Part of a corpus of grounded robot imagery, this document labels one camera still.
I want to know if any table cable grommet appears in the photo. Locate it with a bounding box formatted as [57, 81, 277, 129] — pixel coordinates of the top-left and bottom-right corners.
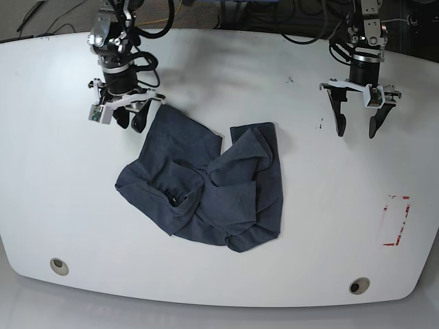
[349, 278, 370, 295]
[50, 258, 69, 276]

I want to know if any left table cable grommet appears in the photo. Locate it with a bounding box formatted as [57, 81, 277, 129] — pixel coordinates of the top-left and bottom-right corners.
[50, 258, 69, 276]

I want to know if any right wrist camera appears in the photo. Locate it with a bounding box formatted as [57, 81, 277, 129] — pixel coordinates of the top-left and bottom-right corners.
[88, 104, 112, 125]

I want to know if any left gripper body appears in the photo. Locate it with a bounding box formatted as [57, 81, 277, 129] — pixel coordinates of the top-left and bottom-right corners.
[319, 56, 401, 103]

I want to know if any yellow cable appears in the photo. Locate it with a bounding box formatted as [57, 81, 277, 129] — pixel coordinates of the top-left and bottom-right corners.
[137, 0, 182, 28]

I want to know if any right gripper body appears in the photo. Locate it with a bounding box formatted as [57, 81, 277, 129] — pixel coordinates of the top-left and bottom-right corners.
[88, 66, 165, 113]

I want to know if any dark blue t-shirt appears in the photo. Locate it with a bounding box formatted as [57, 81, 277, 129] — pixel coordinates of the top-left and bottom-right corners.
[115, 105, 283, 253]

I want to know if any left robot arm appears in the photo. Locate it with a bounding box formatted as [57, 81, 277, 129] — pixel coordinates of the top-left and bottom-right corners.
[319, 1, 401, 138]

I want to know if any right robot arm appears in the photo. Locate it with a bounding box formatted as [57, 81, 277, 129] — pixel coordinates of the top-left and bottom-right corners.
[88, 1, 175, 133]

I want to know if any right table cable grommet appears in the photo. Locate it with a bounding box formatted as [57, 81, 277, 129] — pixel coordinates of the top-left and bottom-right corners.
[349, 278, 370, 295]

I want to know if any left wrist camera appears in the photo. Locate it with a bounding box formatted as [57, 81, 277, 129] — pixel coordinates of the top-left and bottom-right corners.
[363, 84, 385, 109]

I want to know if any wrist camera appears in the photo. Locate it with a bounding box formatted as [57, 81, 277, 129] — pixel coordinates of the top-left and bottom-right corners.
[88, 104, 112, 125]
[363, 84, 385, 109]

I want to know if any red tape rectangle marking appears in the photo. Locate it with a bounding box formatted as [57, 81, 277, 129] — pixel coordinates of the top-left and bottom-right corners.
[379, 195, 411, 247]

